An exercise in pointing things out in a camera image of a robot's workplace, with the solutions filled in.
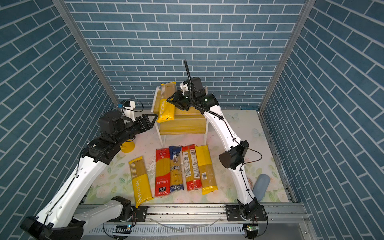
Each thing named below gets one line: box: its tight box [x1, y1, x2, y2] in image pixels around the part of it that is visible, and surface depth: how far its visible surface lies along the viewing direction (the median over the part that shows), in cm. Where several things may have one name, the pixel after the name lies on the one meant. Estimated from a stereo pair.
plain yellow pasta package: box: [195, 145, 219, 195], surface depth 88 cm
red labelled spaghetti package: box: [182, 144, 202, 191], surface depth 89 cm
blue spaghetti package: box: [169, 146, 184, 192], surface depth 88 cm
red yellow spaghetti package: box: [155, 148, 171, 197], surface depth 88 cm
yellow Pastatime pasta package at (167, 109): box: [157, 81, 177, 123], surface depth 75 cm
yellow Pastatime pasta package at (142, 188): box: [129, 156, 154, 209], surface depth 84 cm
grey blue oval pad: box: [252, 173, 271, 202], surface depth 84 cm
